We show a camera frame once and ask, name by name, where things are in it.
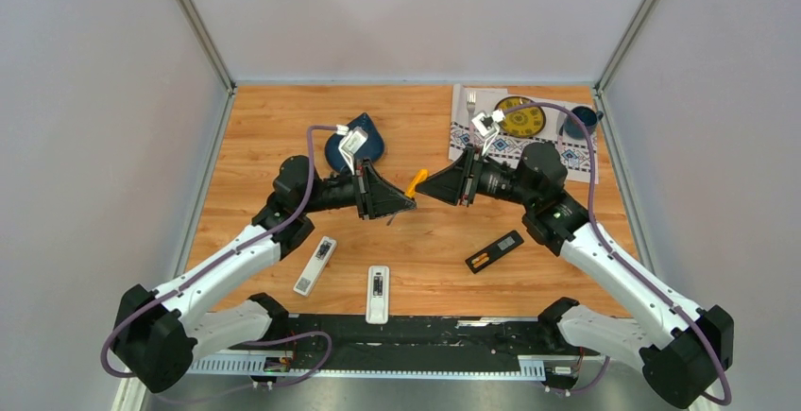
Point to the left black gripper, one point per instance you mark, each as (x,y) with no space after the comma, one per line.
(375,196)

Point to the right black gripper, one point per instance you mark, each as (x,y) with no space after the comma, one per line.
(451,183)

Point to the yellow handled screwdriver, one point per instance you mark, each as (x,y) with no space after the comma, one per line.
(420,176)

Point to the white remote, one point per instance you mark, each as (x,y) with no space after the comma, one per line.
(377,296)
(315,266)

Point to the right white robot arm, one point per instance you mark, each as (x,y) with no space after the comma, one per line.
(680,348)

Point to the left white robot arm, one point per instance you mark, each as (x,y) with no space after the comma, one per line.
(160,333)

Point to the patterned white placemat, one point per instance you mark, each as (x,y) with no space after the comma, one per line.
(507,149)

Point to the silver fork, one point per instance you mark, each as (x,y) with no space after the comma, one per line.
(470,104)

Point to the yellow patterned plate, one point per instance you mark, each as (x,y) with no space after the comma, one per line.
(525,123)

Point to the silver knife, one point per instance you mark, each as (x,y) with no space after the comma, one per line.
(561,117)

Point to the dark blue mug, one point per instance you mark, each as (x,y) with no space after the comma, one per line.
(582,122)

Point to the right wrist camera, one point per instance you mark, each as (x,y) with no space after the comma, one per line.
(485,128)

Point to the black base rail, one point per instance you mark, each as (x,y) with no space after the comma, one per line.
(417,344)

